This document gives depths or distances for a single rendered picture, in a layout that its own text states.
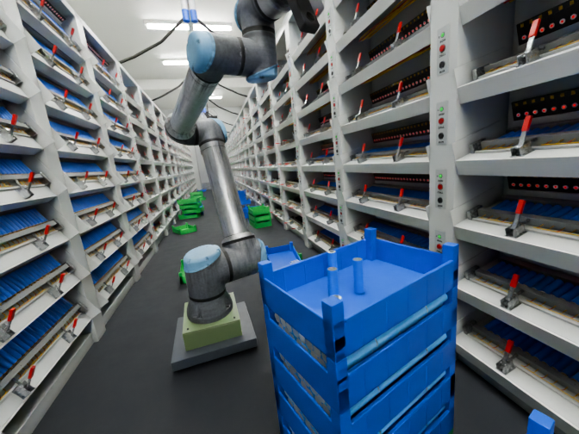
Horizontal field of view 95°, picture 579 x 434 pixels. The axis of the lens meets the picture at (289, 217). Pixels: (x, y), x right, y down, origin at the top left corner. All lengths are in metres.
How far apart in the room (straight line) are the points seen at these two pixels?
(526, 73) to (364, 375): 0.70
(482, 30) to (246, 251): 1.04
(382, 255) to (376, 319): 0.27
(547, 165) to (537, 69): 0.20
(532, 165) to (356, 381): 0.61
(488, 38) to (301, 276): 0.84
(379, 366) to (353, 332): 0.09
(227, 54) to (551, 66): 0.70
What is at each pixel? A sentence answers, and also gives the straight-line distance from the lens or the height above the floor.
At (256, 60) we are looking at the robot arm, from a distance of 0.81.
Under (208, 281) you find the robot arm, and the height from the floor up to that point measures 0.31.
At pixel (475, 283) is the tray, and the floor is 0.30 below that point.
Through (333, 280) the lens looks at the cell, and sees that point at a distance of 0.46.
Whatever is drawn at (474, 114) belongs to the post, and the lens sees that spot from 0.98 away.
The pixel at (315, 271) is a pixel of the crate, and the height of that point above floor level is 0.50.
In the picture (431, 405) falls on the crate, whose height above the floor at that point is 0.27.
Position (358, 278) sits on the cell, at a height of 0.52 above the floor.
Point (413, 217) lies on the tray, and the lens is 1.08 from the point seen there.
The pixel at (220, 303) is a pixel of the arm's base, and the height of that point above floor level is 0.20.
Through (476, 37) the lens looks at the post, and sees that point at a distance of 1.01.
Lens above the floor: 0.73
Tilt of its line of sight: 12 degrees down
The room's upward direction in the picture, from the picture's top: 6 degrees counter-clockwise
